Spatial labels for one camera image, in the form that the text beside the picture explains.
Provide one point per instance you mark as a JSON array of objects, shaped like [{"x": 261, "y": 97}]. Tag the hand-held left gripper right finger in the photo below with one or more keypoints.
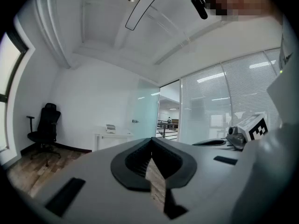
[{"x": 210, "y": 183}]

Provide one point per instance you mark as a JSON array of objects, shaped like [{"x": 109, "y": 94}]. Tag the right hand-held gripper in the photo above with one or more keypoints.
[{"x": 254, "y": 127}]

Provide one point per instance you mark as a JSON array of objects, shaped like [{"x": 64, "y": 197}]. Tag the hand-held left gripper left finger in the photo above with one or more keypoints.
[{"x": 93, "y": 183}]

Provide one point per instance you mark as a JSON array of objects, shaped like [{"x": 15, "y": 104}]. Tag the white drawer box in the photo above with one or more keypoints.
[{"x": 111, "y": 128}]

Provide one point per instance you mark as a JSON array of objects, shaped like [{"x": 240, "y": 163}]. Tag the white window blinds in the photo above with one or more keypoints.
[{"x": 210, "y": 106}]

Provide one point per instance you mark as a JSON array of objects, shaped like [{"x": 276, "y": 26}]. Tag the black metal railing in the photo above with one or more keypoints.
[{"x": 167, "y": 130}]

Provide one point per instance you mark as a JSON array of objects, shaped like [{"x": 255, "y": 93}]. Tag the white desk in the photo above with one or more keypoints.
[{"x": 116, "y": 135}]

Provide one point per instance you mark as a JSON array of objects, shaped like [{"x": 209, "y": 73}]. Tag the frosted glass door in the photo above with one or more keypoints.
[{"x": 147, "y": 106}]

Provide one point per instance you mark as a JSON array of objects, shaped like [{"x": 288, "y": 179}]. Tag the black office chair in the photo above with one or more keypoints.
[{"x": 46, "y": 125}]

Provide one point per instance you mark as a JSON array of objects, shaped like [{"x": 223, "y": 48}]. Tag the person's white printed shirt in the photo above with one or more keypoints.
[{"x": 289, "y": 43}]

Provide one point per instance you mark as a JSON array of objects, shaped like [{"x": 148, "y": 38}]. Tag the black-framed window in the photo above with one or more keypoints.
[{"x": 9, "y": 73}]

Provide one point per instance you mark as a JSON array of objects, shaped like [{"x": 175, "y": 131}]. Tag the black-framed ceiling lamp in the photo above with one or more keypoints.
[{"x": 134, "y": 20}]

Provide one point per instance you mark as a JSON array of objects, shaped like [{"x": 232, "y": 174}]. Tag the black head-mounted camera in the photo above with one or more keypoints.
[{"x": 199, "y": 6}]

